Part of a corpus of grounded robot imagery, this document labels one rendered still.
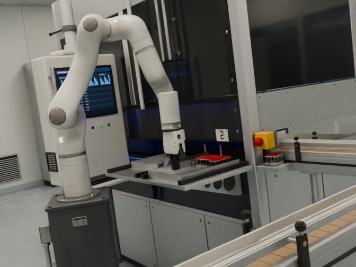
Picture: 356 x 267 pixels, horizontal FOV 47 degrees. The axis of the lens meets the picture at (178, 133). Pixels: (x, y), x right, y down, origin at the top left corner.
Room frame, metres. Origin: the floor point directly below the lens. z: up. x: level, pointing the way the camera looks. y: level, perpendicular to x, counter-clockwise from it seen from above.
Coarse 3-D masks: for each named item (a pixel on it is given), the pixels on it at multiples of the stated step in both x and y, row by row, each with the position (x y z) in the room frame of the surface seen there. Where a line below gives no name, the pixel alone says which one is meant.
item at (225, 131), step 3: (216, 129) 2.04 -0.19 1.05; (219, 129) 2.02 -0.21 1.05; (222, 129) 2.00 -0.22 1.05; (225, 129) 1.99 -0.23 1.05; (216, 132) 2.04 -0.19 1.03; (219, 132) 2.02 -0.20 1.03; (225, 132) 1.99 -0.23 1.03; (216, 135) 2.04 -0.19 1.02; (219, 135) 2.03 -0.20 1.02; (225, 135) 1.99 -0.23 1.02; (219, 138) 2.03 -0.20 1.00; (225, 138) 1.99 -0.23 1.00
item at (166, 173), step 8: (160, 168) 1.93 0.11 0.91; (168, 168) 1.96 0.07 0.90; (184, 168) 2.00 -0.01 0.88; (200, 168) 1.94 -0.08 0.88; (208, 168) 1.77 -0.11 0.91; (216, 168) 1.80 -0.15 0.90; (152, 176) 1.87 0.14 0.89; (160, 176) 1.82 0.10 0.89; (168, 176) 1.76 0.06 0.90; (176, 176) 1.71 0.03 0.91; (184, 176) 1.69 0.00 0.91
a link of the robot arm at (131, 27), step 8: (120, 16) 1.75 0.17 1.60; (128, 16) 1.73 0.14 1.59; (136, 16) 1.74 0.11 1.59; (112, 24) 1.79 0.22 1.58; (120, 24) 1.73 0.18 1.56; (128, 24) 1.71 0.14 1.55; (136, 24) 1.71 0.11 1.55; (144, 24) 1.73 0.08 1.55; (112, 32) 1.80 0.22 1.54; (120, 32) 1.74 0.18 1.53; (128, 32) 1.72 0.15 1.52; (136, 32) 1.71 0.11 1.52; (144, 32) 1.72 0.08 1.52; (104, 40) 1.81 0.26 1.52; (112, 40) 1.82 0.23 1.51; (136, 40) 1.71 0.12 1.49; (144, 40) 1.71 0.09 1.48; (152, 40) 1.75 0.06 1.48; (136, 48) 1.72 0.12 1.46
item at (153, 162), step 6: (156, 156) 2.33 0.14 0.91; (162, 156) 2.35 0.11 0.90; (168, 156) 2.38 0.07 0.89; (186, 156) 2.36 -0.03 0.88; (192, 156) 2.16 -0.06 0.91; (198, 156) 2.18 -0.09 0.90; (132, 162) 2.22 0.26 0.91; (138, 162) 2.17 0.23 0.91; (144, 162) 2.28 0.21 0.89; (150, 162) 2.30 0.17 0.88; (156, 162) 2.29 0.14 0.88; (162, 162) 2.27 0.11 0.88; (168, 162) 2.07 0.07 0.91; (144, 168) 2.13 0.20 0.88; (150, 168) 2.08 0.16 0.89
